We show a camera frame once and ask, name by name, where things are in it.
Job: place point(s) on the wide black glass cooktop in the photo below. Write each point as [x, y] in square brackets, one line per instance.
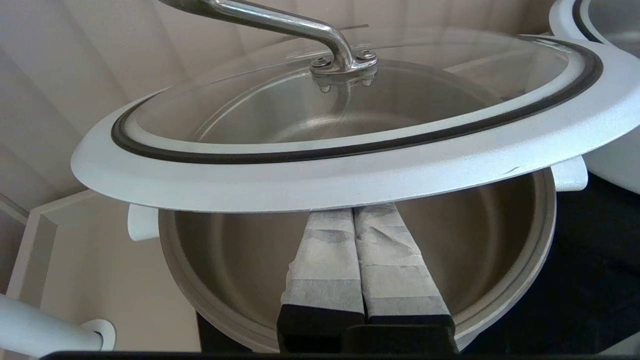
[580, 285]

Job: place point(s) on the glass lid with white rim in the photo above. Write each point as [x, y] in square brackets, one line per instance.
[350, 175]

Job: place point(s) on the white pole with base flange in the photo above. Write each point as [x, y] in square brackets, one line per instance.
[40, 327]

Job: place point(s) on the middle white pot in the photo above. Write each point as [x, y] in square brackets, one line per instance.
[625, 20]

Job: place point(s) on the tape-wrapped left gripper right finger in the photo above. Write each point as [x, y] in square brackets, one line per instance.
[395, 265]

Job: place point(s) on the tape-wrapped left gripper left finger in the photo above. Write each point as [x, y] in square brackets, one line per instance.
[327, 260]

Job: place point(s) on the white pot with steel interior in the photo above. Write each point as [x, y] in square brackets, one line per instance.
[235, 260]
[617, 167]

